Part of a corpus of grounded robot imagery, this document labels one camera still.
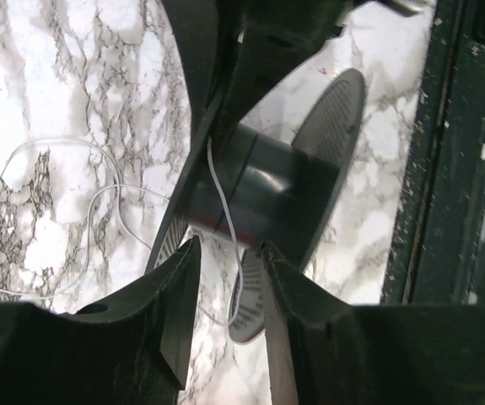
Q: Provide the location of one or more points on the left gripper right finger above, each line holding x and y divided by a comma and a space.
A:
322, 350

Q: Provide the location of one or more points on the black filament spool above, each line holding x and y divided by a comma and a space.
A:
259, 189

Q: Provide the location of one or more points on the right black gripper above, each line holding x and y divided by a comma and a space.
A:
247, 47

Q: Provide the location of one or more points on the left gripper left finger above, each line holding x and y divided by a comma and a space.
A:
132, 347

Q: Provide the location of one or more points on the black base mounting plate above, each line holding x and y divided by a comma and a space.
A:
438, 243

